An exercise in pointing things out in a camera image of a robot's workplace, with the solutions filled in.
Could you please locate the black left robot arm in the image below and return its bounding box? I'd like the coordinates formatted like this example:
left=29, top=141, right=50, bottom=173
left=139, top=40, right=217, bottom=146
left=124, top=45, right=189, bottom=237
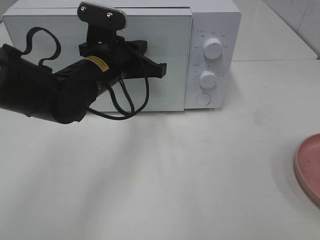
left=0, top=1, right=167, bottom=124

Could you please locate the white microwave oven body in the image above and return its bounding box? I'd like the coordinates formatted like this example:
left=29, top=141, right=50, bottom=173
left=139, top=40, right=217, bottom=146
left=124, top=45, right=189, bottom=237
left=2, top=0, right=242, bottom=112

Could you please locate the round white door button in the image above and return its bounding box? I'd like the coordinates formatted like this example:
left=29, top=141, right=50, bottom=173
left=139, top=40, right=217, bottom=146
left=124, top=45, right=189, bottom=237
left=196, top=93, right=211, bottom=106

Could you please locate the white microwave knob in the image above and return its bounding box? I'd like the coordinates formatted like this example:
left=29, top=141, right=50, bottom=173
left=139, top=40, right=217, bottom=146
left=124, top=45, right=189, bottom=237
left=202, top=36, right=223, bottom=60
left=198, top=70, right=217, bottom=89

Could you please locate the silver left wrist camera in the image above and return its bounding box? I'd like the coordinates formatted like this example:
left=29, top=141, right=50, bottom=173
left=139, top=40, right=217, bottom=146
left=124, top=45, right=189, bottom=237
left=77, top=1, right=127, bottom=31

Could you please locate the white microwave door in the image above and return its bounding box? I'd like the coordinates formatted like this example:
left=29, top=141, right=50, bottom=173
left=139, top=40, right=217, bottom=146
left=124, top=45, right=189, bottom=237
left=3, top=8, right=192, bottom=111

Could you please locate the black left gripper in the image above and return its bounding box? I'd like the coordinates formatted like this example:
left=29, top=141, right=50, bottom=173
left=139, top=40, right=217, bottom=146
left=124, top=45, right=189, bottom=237
left=76, top=23, right=167, bottom=87

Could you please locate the pink round plate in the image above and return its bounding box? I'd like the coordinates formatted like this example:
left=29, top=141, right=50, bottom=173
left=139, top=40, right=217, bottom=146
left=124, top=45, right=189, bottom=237
left=294, top=133, right=320, bottom=207

